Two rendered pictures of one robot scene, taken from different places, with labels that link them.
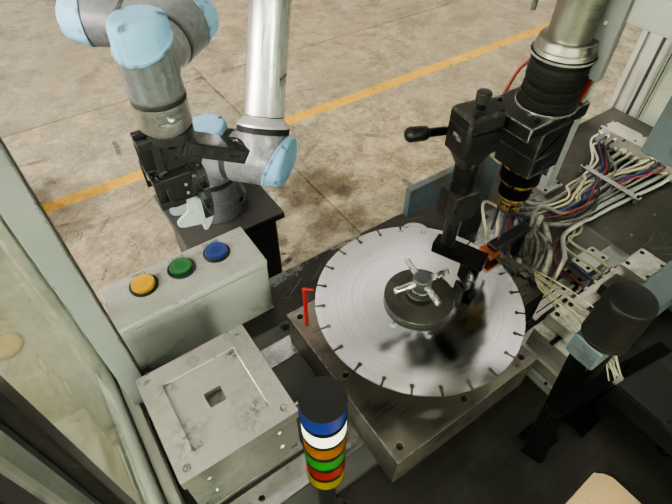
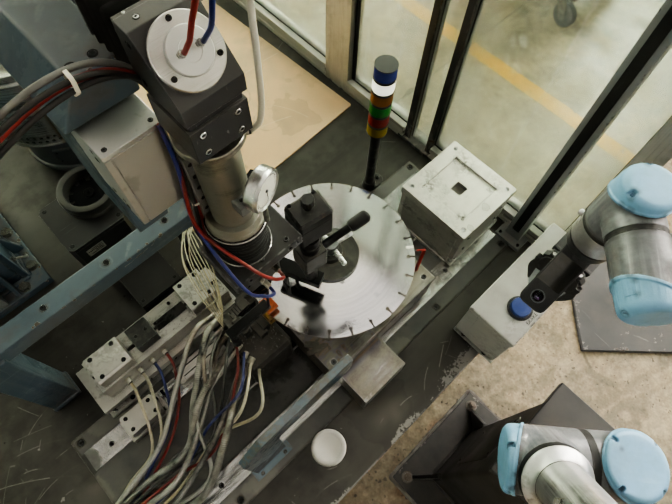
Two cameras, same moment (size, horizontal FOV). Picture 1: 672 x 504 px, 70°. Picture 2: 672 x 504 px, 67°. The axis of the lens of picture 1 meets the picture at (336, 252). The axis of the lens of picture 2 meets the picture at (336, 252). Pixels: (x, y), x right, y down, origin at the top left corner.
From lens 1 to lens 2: 0.94 m
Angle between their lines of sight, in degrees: 67
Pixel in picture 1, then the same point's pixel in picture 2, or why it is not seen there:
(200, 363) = (479, 206)
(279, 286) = (456, 353)
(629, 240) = (70, 487)
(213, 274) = (509, 283)
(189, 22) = (624, 245)
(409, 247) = (341, 309)
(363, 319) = (371, 231)
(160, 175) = not seen: hidden behind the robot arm
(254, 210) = not seen: hidden behind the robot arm
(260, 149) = (540, 435)
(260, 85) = (582, 481)
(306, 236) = not seen: outside the picture
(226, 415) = (446, 178)
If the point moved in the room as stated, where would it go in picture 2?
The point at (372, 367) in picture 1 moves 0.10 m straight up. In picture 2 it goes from (359, 196) to (362, 168)
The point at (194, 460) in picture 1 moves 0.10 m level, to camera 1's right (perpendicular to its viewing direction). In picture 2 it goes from (453, 152) to (410, 157)
